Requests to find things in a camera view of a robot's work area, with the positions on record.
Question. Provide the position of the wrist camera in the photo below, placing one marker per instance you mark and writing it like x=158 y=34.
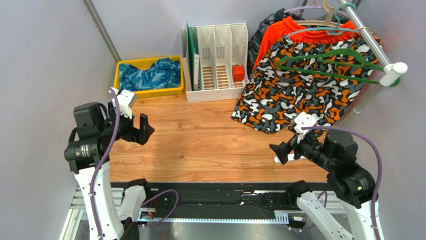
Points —
x=300 y=121
x=125 y=101

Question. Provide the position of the red cube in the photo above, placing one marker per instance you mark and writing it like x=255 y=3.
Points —
x=238 y=73

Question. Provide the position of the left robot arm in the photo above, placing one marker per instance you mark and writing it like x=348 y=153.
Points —
x=88 y=155

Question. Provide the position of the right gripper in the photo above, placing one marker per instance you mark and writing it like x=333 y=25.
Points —
x=287 y=148

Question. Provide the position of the blue leaf-print shorts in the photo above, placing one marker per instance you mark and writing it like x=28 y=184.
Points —
x=162 y=74

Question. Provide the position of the camouflage shorts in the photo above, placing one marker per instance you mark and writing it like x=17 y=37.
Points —
x=273 y=97

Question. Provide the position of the black garment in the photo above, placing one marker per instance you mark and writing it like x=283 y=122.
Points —
x=254 y=42

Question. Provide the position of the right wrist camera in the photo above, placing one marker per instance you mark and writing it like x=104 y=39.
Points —
x=300 y=121

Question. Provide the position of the teal hanger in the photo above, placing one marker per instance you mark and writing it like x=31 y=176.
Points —
x=331 y=25

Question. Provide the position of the yellow plastic bin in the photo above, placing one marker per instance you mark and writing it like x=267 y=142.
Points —
x=144 y=64

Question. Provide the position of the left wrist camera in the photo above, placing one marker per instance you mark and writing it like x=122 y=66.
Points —
x=125 y=101

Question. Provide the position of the purple hanger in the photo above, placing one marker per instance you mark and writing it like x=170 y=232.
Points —
x=309 y=10

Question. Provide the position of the green hanger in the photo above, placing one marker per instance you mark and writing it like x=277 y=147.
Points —
x=390 y=79

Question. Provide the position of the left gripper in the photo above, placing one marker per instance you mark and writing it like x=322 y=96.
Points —
x=140 y=135

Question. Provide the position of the green folder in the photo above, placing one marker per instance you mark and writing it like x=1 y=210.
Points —
x=194 y=56

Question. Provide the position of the white file organizer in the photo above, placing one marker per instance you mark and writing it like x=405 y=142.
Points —
x=220 y=47

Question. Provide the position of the silver clothes rack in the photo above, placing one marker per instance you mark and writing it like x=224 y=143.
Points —
x=383 y=59

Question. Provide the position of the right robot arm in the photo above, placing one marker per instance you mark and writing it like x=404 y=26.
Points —
x=353 y=185

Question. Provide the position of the orange shorts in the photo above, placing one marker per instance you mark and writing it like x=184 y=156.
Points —
x=287 y=26

